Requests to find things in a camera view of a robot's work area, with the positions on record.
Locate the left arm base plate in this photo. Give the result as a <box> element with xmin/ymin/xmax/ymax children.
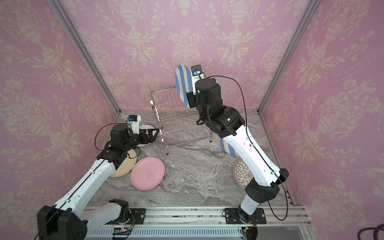
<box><xmin>113</xmin><ymin>208</ymin><xmax>146</xmax><ymax>225</ymax></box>

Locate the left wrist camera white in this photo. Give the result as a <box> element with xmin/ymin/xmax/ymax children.
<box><xmin>126</xmin><ymin>115</ymin><xmax>141</xmax><ymax>134</ymax></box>

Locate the sunburst plate left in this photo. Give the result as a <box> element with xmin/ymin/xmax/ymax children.
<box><xmin>138</xmin><ymin>124</ymin><xmax>160</xmax><ymax>148</ymax></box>

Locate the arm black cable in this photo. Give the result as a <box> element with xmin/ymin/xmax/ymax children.
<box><xmin>206</xmin><ymin>74</ymin><xmax>289</xmax><ymax>222</ymax></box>
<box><xmin>94</xmin><ymin>122</ymin><xmax>142</xmax><ymax>160</ymax></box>

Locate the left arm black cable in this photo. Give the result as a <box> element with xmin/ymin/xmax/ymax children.
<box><xmin>94</xmin><ymin>122</ymin><xmax>142</xmax><ymax>160</ymax></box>

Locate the pink plate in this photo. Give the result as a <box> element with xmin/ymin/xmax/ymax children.
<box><xmin>131</xmin><ymin>157</ymin><xmax>165</xmax><ymax>191</ymax></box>

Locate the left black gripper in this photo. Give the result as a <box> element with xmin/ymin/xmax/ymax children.
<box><xmin>122</xmin><ymin>127</ymin><xmax>160</xmax><ymax>153</ymax></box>

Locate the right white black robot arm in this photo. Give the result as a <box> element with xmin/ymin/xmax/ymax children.
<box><xmin>182</xmin><ymin>77</ymin><xmax>289</xmax><ymax>223</ymax></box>

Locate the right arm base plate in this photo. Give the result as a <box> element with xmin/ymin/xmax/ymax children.
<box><xmin>223</xmin><ymin>208</ymin><xmax>267</xmax><ymax>225</ymax></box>

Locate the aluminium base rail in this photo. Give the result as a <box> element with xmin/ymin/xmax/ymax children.
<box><xmin>83</xmin><ymin>206</ymin><xmax>316</xmax><ymax>240</ymax></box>

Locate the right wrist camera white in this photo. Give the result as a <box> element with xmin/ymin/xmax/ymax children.
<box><xmin>191</xmin><ymin>65</ymin><xmax>206</xmax><ymax>87</ymax></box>

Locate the cream plate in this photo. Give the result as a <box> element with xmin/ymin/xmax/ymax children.
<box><xmin>111</xmin><ymin>150</ymin><xmax>137</xmax><ymax>178</ymax></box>

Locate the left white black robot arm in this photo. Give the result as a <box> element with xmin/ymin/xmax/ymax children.
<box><xmin>35</xmin><ymin>123</ymin><xmax>160</xmax><ymax>240</ymax></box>

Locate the steel two-tier dish rack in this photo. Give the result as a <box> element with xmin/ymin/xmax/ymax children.
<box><xmin>147</xmin><ymin>86</ymin><xmax>213</xmax><ymax>155</ymax></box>

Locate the blue striped plate front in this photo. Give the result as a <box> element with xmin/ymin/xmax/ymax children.
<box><xmin>175</xmin><ymin>65</ymin><xmax>193</xmax><ymax>108</ymax></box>

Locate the blue striped plate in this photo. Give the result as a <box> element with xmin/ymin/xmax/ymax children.
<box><xmin>220</xmin><ymin>139</ymin><xmax>240</xmax><ymax>157</ymax></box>
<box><xmin>175</xmin><ymin>65</ymin><xmax>193</xmax><ymax>108</ymax></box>

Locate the scale pattern plate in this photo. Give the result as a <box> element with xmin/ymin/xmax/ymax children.
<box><xmin>234</xmin><ymin>160</ymin><xmax>254</xmax><ymax>189</ymax></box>

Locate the blue striped plate back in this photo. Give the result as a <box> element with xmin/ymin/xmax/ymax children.
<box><xmin>220</xmin><ymin>139</ymin><xmax>240</xmax><ymax>157</ymax></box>

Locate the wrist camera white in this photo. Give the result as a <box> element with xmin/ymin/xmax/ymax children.
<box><xmin>126</xmin><ymin>115</ymin><xmax>141</xmax><ymax>134</ymax></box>
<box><xmin>191</xmin><ymin>65</ymin><xmax>206</xmax><ymax>87</ymax></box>

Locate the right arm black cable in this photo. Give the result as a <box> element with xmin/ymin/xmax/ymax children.
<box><xmin>206</xmin><ymin>74</ymin><xmax>289</xmax><ymax>222</ymax></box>

